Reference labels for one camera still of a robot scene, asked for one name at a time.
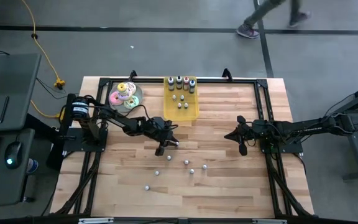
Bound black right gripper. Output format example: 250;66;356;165
224;116;257;157

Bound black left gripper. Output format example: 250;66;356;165
144;116;180;157

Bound translucent yellow plastic tray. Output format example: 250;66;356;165
163;76;200;122

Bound green toy donut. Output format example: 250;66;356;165
123;95;140;110

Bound grey round plate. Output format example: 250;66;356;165
108;81;144;113

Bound pink toy donut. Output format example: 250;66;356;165
109;91;124;106

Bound person's leg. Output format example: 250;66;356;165
289;0;301;16
244;0;288;28

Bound blue and white can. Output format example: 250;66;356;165
26;157;39;174

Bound black computer mouse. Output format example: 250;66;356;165
4;141;24;170

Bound black pen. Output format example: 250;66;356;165
0;95;10;124

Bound dark grey desk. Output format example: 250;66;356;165
0;52;42;208

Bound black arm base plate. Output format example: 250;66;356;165
260;123;304;156
62;126;109;154

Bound black aluminium table frame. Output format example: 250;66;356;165
50;76;315;218

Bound grey metal bracket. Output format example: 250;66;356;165
252;218;288;224
78;217;115;224

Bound yellow extension cord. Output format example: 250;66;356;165
21;0;66;121

